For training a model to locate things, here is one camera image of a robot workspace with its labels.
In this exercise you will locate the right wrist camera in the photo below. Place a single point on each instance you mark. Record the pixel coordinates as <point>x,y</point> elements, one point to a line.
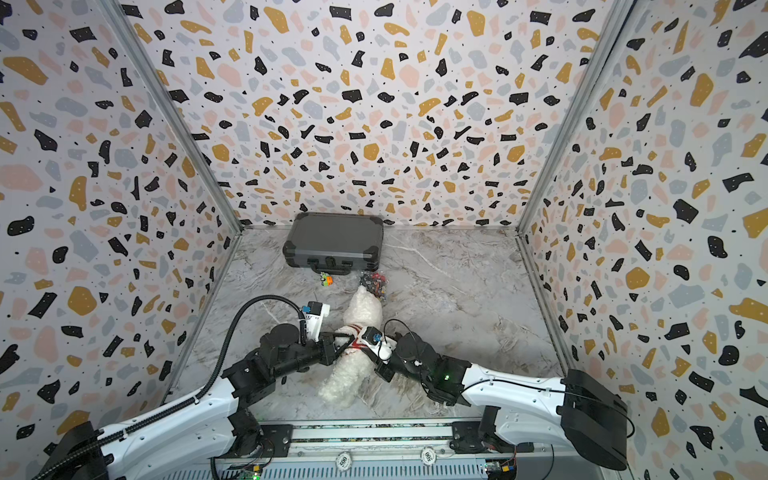
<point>377,343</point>

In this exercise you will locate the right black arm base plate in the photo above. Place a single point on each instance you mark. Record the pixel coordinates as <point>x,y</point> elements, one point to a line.
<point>471,437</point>

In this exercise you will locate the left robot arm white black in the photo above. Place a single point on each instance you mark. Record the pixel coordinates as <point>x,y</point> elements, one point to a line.
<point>212,422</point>

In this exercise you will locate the dark grey hard case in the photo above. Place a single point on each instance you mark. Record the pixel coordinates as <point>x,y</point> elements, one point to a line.
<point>333,243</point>

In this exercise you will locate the bag of toy bricks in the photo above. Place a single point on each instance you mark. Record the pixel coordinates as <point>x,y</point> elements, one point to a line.
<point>375,283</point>

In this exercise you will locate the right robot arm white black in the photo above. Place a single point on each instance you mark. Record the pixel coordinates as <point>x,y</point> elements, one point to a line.
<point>582,412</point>

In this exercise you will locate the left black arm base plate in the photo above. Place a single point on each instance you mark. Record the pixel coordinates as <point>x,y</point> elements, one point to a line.
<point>262,441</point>

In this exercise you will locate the white teddy bear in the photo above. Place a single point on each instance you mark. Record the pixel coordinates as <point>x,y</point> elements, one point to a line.
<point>354,366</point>

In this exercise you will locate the small green orange toy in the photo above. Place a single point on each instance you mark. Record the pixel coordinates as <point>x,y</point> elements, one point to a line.
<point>326,279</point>

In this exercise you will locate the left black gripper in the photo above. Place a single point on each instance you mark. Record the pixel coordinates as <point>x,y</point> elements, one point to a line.
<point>332,350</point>

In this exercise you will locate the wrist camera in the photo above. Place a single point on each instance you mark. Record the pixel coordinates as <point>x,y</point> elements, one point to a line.
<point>377,343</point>
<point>314,314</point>

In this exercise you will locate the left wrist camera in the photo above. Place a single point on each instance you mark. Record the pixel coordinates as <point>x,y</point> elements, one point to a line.
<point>314,314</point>

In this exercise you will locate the aluminium mounting rail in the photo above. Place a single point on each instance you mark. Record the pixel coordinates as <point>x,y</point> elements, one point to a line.
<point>397,449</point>

